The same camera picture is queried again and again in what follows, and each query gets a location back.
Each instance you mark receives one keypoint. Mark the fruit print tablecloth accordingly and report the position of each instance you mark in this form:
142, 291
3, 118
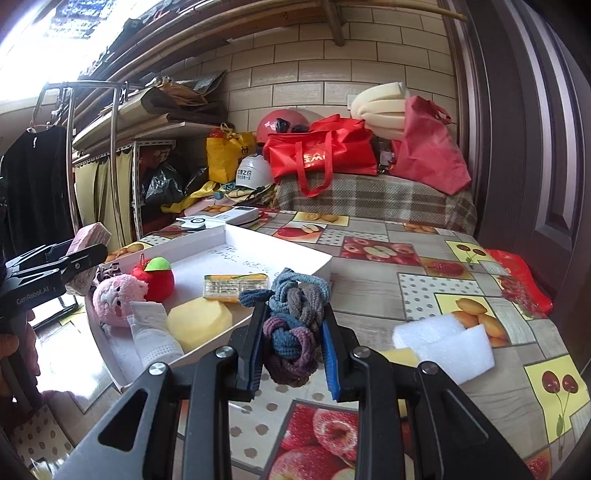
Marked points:
369, 286

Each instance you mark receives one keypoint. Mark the pink cloth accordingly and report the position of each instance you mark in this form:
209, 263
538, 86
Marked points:
90, 235

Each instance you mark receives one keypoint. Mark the wooden pole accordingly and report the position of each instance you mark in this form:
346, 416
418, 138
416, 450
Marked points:
438, 10

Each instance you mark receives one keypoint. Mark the white towel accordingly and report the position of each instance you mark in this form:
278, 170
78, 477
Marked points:
152, 337

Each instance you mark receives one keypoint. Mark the brown wooden door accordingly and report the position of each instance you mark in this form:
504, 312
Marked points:
531, 138

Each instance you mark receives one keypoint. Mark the red plush apple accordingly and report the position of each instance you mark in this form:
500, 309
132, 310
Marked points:
157, 284

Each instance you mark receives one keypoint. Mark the white foam sheet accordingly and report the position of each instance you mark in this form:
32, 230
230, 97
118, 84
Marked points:
461, 355
425, 327

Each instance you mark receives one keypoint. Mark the white shallow tray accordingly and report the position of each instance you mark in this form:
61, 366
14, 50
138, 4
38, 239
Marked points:
295, 264

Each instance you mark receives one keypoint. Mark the plaid cloth covered bench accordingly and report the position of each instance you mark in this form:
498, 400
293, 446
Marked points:
369, 198

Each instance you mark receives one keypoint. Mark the person's left hand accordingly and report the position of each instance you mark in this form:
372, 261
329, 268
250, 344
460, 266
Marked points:
33, 350

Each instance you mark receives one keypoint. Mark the stack of brown paper bags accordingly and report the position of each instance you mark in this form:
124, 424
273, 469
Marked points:
184, 94

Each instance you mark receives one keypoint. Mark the white round device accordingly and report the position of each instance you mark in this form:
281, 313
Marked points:
194, 222

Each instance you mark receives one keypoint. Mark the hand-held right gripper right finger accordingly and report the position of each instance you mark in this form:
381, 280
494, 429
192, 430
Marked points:
331, 364

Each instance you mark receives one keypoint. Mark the metal wall bracket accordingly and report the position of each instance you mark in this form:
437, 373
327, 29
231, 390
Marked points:
334, 23

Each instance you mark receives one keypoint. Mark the yellow crumpled cloth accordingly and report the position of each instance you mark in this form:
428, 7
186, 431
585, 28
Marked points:
198, 191

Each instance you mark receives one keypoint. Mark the black plastic bag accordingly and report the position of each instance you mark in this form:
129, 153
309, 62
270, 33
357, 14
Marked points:
196, 180
164, 182

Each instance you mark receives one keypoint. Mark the yellow shelf curtain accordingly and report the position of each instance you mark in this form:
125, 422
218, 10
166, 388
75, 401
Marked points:
87, 194

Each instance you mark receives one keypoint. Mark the red tote bag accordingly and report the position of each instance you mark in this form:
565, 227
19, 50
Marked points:
323, 152

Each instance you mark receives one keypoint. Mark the bundle of bamboo poles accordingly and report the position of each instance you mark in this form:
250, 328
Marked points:
184, 37

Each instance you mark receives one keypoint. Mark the red helmet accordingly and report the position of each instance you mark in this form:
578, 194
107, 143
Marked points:
277, 122

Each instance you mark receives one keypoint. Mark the steel clothes rack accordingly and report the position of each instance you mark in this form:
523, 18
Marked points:
113, 152

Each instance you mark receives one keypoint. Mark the cream foam roll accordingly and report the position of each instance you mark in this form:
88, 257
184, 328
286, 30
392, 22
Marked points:
374, 108

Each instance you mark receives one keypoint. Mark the dark red fabric bag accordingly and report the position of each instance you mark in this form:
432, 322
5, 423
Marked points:
429, 152

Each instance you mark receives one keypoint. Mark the white helmet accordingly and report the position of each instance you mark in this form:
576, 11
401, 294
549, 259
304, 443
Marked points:
254, 170

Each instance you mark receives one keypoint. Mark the yellow shopping bag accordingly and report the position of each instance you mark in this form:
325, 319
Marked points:
221, 157

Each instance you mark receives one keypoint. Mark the metal storage shelf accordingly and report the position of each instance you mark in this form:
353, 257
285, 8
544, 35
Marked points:
152, 131

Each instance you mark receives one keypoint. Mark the leopard print cloth item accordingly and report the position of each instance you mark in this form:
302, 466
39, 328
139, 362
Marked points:
110, 270

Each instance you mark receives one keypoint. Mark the pink plush toy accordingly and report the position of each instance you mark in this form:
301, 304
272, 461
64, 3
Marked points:
115, 297

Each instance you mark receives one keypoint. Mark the cream dotted cushion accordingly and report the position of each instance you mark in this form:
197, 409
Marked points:
41, 434

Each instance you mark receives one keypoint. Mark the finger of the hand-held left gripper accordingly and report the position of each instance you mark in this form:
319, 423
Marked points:
41, 254
83, 261

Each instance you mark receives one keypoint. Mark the black hanging garment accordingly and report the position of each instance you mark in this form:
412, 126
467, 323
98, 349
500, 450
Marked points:
37, 184

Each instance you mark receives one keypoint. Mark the yellow labelled packet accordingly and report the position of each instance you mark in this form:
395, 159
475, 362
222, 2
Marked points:
235, 288

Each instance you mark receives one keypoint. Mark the red plastic bag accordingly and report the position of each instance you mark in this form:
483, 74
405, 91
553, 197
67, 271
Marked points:
517, 277

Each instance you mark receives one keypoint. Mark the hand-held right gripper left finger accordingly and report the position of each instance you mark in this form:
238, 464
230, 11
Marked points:
251, 350

